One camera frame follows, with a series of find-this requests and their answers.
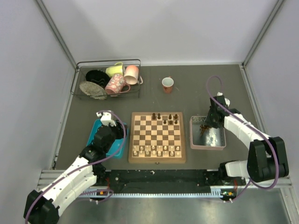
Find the pink white mug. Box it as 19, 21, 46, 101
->
124, 65, 139, 85

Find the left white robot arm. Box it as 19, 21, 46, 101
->
23, 120, 128, 224

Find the pink metal tin tray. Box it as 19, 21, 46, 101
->
190, 116, 226, 150

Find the dark pieces pile in tin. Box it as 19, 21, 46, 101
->
200, 124, 211, 136

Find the black ridged bowl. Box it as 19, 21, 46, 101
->
85, 70, 110, 88

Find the grey speckled plate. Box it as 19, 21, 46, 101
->
79, 81, 107, 100

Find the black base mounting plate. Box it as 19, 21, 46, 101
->
102, 169, 222, 194

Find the brown mug white inside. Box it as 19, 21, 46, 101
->
162, 77, 174, 94

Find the blue plastic tray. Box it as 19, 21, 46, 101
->
86, 119, 128, 159

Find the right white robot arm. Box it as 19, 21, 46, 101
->
201, 92, 289, 185

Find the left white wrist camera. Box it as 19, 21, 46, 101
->
96, 112, 116, 126

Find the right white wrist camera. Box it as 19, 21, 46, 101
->
217, 92, 230, 107

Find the black wire dish rack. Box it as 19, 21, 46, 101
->
71, 59, 141, 98

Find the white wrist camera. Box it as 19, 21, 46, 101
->
217, 92, 230, 107
96, 112, 116, 126

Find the pink floral mug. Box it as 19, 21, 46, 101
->
105, 74, 131, 95

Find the yellow mug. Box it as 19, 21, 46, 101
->
105, 62, 125, 78

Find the wooden chess board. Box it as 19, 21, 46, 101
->
128, 112, 186, 164

